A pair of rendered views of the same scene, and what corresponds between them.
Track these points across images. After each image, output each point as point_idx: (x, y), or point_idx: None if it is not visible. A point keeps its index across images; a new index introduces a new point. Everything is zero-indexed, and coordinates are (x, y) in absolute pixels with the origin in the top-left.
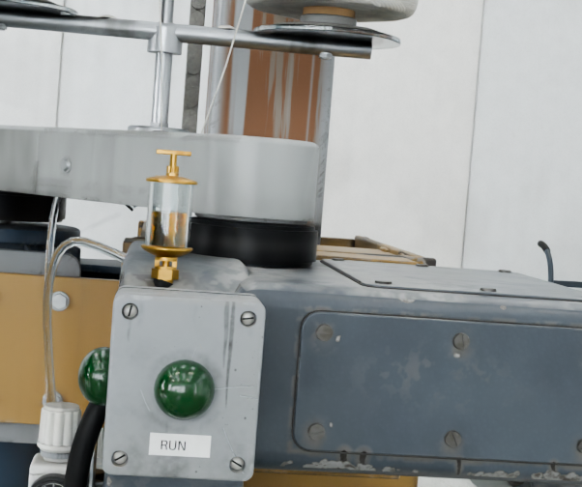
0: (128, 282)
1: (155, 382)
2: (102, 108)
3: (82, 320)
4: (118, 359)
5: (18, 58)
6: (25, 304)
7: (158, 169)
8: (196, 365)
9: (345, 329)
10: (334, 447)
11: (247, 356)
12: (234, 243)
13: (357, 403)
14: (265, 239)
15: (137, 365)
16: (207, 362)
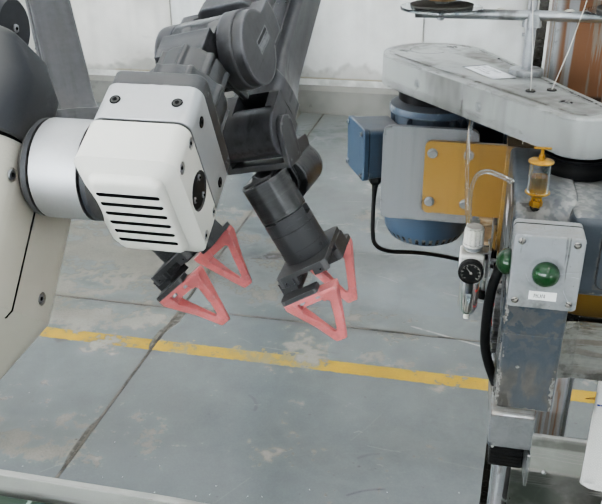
0: (517, 208)
1: (532, 271)
2: None
3: (480, 165)
4: (515, 260)
5: None
6: (451, 157)
7: (529, 123)
8: (552, 266)
9: None
10: None
11: (576, 261)
12: (569, 171)
13: None
14: (586, 169)
15: (524, 263)
16: (557, 263)
